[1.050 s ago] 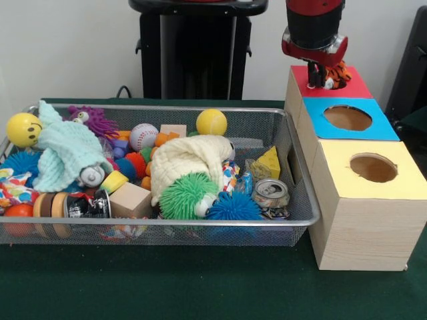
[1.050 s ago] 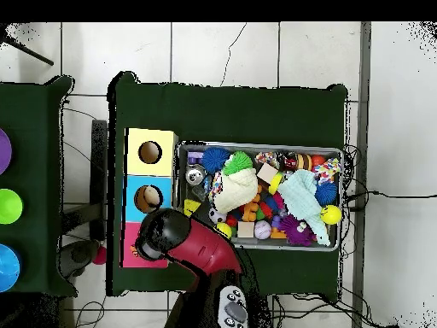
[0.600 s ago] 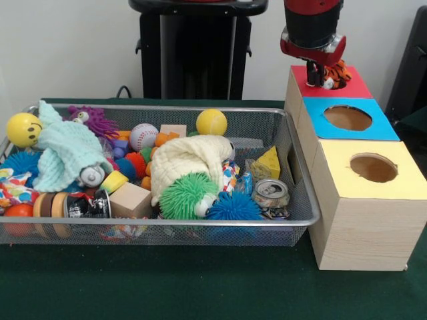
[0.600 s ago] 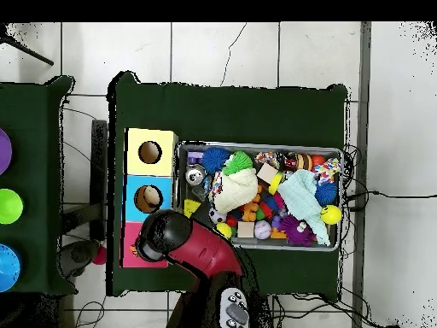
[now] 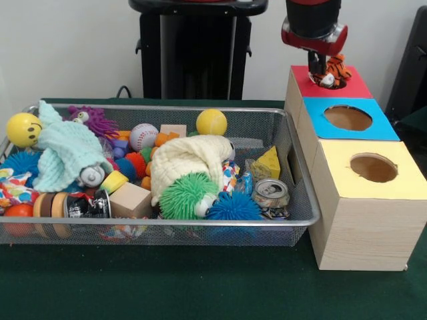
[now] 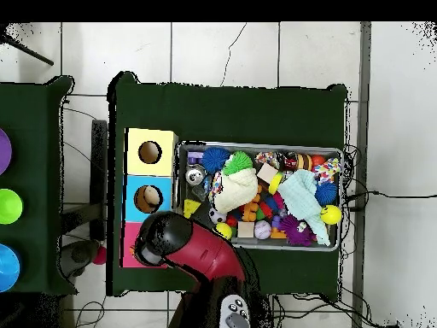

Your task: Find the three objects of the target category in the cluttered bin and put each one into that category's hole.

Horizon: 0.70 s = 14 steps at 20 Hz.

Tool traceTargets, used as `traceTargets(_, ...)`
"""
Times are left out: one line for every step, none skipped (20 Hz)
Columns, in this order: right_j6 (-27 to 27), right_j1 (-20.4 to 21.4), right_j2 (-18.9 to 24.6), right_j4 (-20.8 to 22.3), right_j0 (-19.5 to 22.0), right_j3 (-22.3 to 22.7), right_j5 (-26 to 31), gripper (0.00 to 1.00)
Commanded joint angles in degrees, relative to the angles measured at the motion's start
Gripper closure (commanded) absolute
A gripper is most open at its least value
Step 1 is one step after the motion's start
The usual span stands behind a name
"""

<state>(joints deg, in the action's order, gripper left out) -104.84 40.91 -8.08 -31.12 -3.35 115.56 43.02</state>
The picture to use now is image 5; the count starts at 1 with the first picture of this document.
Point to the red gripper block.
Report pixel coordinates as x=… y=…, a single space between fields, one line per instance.
x=333 y=46

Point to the tiger plush toy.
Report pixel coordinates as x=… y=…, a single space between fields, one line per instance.
x=337 y=70

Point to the cream cloth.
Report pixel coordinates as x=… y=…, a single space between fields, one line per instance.
x=187 y=156

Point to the wooden box with three holes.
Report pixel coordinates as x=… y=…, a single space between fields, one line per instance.
x=367 y=216

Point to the silver mesh bin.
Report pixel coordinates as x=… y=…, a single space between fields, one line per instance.
x=267 y=233

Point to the black chair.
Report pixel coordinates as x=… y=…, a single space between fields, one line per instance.
x=408 y=66

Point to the dark green table cloth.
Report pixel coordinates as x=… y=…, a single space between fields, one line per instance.
x=166 y=286
x=413 y=123

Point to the plain yellow foam ball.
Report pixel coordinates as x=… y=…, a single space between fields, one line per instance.
x=211 y=122

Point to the crushed silver can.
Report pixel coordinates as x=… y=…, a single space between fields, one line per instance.
x=270 y=196

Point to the blue spiky rubber ball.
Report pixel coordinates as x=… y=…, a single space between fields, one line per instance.
x=233 y=208

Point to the white baseball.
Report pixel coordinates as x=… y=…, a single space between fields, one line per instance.
x=143 y=136

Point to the green spiky rubber ball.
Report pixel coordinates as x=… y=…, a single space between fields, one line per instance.
x=181 y=198

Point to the purple spiky toy with eyes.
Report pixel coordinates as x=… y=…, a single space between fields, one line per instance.
x=96 y=121

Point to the light blue cloth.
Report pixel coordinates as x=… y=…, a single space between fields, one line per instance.
x=63 y=153

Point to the crushed black can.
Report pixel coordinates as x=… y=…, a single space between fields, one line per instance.
x=86 y=205

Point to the yellow plastic ball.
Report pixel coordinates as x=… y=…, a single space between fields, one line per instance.
x=21 y=130

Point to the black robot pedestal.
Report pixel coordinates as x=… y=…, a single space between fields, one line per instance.
x=200 y=50

